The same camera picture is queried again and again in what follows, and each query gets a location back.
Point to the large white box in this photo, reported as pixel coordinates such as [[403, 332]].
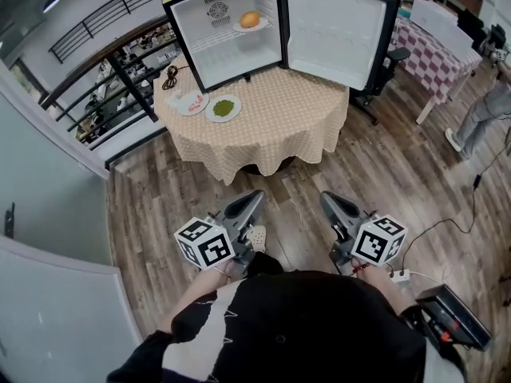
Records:
[[439, 18]]

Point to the crumpled white wrapper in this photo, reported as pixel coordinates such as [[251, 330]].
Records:
[[172, 100]]

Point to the white round plate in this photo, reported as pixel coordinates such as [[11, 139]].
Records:
[[263, 25]]

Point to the black office chair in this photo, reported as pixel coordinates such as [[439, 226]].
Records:
[[395, 60]]

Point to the white plate with green beans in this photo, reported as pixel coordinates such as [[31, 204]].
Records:
[[211, 116]]

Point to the beige checked tablecloth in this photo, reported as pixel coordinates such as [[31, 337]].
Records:
[[271, 122]]

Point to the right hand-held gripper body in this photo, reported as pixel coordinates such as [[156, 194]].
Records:
[[379, 242]]

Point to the orange round fruit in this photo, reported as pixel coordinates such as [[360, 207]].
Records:
[[250, 19]]

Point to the pile of green beans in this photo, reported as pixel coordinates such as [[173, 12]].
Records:
[[224, 108]]

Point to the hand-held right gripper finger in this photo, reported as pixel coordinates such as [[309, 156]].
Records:
[[330, 212], [347, 208]]

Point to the person's right forearm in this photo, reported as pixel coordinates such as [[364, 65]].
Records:
[[387, 289]]

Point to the frosted glass door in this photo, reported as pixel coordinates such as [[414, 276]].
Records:
[[48, 182]]

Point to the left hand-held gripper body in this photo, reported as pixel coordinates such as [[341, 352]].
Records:
[[207, 245]]

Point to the person's black patterned shirt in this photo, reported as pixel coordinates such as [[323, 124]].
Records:
[[311, 325]]

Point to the round ceiling lamp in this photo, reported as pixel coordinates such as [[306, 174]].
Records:
[[52, 4]]

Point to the black round table base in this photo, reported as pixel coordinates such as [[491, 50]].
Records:
[[251, 170]]

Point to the person's left forearm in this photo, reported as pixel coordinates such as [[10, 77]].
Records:
[[191, 301]]

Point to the pink shrimp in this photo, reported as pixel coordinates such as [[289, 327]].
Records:
[[193, 108], [198, 99]]

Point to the table with pink checked cloth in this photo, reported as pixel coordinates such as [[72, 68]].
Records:
[[431, 66]]

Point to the black metal balcony railing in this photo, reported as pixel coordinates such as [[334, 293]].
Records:
[[88, 30]]

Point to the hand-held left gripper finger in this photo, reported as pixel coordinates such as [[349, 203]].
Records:
[[253, 214], [239, 200]]

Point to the black mini fridge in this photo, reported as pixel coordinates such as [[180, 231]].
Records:
[[335, 34]]

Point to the white power strip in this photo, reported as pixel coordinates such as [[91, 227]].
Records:
[[400, 276]]

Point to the white clog shoe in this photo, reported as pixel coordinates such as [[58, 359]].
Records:
[[256, 238]]

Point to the white plate with shrimps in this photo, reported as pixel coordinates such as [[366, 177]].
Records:
[[183, 110]]

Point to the black electronics box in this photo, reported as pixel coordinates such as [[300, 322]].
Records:
[[451, 317]]

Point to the black railing with wooden handrail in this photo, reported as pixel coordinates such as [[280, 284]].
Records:
[[131, 86]]

